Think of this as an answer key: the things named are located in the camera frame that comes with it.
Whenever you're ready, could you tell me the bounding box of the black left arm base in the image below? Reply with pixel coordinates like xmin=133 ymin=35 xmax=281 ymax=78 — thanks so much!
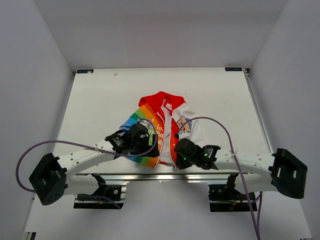
xmin=76 ymin=173 xmax=124 ymax=205

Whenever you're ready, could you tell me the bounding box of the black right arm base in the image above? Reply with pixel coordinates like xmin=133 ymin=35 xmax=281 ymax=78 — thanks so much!
xmin=208 ymin=173 xmax=247 ymax=203

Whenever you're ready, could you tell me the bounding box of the aluminium right side rail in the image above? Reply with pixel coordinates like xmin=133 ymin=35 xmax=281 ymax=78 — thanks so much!
xmin=243 ymin=68 xmax=275 ymax=153

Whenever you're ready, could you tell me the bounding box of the colourful cartoon children's jacket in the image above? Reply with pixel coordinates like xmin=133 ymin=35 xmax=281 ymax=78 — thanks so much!
xmin=119 ymin=91 xmax=206 ymax=168

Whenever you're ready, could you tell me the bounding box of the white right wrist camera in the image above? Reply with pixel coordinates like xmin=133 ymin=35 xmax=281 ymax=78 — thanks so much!
xmin=175 ymin=132 xmax=191 ymax=140

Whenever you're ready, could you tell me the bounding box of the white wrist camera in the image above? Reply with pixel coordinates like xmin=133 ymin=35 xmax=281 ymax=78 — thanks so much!
xmin=175 ymin=132 xmax=191 ymax=140
xmin=137 ymin=118 xmax=150 ymax=126

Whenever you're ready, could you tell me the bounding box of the blue label right corner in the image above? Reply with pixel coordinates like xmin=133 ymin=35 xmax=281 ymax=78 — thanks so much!
xmin=224 ymin=67 xmax=243 ymax=72

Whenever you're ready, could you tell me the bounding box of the blue label left corner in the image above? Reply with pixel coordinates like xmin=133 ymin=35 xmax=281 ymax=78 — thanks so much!
xmin=76 ymin=69 xmax=94 ymax=74

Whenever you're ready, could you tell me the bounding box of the aluminium table edge rail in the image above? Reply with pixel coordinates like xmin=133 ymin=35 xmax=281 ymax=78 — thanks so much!
xmin=46 ymin=163 xmax=283 ymax=181

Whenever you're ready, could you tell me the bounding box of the blue label corner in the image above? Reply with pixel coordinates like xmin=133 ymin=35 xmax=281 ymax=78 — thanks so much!
xmin=224 ymin=67 xmax=243 ymax=72
xmin=76 ymin=69 xmax=94 ymax=74

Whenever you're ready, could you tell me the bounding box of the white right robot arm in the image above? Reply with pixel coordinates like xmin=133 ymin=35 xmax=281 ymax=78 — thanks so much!
xmin=174 ymin=138 xmax=308 ymax=200

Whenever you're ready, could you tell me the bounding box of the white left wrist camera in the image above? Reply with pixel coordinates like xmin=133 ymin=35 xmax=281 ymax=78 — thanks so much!
xmin=137 ymin=118 xmax=150 ymax=126

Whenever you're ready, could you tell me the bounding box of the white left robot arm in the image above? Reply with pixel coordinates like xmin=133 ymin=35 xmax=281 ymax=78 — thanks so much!
xmin=29 ymin=118 xmax=160 ymax=206

